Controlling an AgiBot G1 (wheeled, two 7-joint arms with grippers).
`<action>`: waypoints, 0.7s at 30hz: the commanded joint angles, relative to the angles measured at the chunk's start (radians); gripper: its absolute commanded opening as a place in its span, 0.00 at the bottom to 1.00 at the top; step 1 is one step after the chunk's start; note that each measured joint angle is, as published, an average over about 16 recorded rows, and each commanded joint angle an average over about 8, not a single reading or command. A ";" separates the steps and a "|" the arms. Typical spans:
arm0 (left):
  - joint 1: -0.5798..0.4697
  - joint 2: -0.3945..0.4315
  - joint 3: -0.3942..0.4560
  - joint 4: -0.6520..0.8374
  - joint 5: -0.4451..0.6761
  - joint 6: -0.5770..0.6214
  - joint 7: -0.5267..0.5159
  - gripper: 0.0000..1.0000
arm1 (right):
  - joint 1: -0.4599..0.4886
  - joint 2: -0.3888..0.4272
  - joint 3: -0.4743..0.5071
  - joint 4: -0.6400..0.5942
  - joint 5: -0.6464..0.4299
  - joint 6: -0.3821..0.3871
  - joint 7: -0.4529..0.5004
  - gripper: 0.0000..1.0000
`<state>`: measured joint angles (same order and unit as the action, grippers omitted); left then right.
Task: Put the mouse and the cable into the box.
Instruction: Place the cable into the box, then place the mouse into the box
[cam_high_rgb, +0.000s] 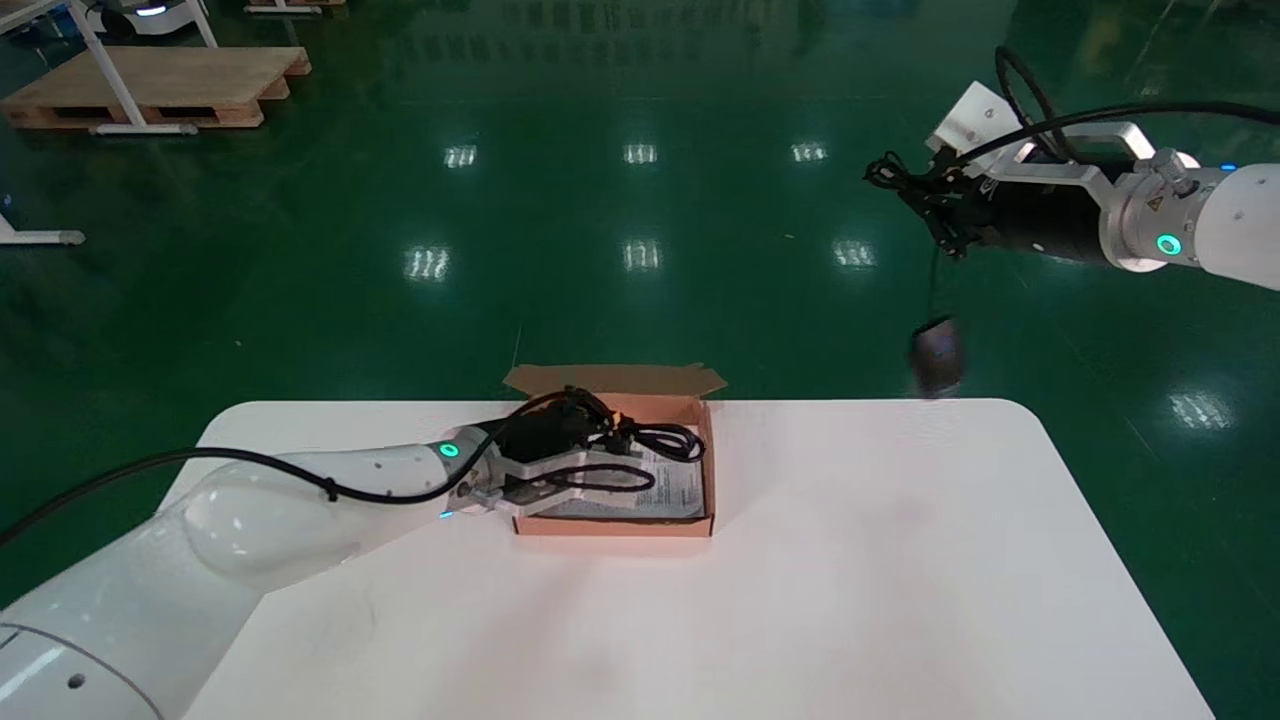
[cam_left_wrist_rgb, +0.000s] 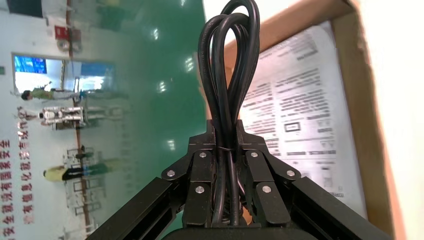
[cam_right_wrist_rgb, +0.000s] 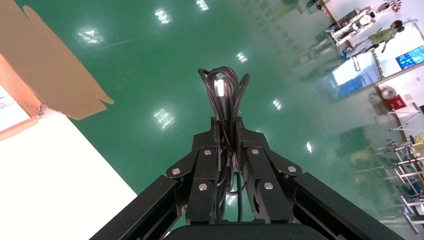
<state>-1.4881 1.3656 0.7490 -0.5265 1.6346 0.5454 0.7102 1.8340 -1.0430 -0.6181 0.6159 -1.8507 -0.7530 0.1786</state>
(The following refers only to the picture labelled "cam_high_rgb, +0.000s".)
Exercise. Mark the small wooden pallet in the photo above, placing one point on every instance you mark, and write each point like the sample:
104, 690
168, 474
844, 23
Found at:
295, 4

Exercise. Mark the white table foot bar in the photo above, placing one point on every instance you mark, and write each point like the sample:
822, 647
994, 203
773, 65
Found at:
40, 236

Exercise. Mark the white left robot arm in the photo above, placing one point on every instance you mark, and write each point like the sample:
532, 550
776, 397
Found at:
250, 520

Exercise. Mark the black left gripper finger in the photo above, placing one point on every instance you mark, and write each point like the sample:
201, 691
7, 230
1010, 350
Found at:
600, 440
590, 405

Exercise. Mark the white printed instruction sheet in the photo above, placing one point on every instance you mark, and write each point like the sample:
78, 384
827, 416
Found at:
675, 490

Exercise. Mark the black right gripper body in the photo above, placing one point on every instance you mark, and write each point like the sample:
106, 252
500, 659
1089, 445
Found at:
1040, 220

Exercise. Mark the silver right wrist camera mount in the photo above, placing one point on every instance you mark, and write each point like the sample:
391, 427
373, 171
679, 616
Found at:
975, 115

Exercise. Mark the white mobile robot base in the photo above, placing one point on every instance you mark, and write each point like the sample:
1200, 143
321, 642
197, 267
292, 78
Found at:
145, 12

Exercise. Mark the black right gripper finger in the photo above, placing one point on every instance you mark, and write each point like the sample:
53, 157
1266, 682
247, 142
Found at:
955, 232
935, 185

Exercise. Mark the orange cardboard storage box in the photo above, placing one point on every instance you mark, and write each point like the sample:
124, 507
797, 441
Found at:
620, 527

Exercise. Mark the large wooden pallet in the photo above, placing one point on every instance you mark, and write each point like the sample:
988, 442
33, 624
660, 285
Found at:
190, 78

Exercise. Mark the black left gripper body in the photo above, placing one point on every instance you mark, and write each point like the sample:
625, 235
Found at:
525, 435

